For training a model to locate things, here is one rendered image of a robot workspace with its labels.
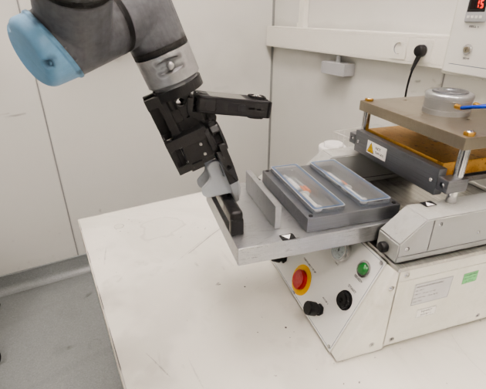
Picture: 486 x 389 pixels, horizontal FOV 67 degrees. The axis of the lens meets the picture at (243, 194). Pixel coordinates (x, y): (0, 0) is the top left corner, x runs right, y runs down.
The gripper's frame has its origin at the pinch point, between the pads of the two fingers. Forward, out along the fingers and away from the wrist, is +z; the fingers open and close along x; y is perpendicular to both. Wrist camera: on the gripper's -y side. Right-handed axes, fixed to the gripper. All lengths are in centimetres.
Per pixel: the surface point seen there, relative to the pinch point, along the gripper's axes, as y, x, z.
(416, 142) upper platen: -33.9, 0.4, 6.6
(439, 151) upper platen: -34.0, 5.7, 6.7
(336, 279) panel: -9.5, 8.0, 20.2
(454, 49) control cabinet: -56, -14, -1
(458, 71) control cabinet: -54, -11, 3
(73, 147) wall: 51, -132, 14
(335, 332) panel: -4.7, 13.7, 25.0
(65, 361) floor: 85, -69, 76
